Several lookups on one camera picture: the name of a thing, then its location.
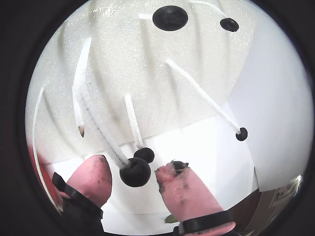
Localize green leaf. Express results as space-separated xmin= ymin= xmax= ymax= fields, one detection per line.
xmin=164 ymin=214 xmax=180 ymax=224

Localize red collapsible silicone cup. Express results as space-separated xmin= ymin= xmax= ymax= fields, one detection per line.
xmin=27 ymin=144 xmax=63 ymax=214

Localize thick white pipe cleaner stem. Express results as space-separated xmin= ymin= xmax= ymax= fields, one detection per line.
xmin=72 ymin=37 xmax=93 ymax=138

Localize bent white pipe cleaner stem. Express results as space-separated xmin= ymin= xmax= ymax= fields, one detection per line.
xmin=79 ymin=87 xmax=130 ymax=169

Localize pink tipped gripper finger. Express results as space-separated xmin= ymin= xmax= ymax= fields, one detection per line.
xmin=154 ymin=160 xmax=237 ymax=236
xmin=52 ymin=154 xmax=113 ymax=236

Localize white foam board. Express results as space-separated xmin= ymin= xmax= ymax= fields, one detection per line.
xmin=25 ymin=0 xmax=265 ymax=164

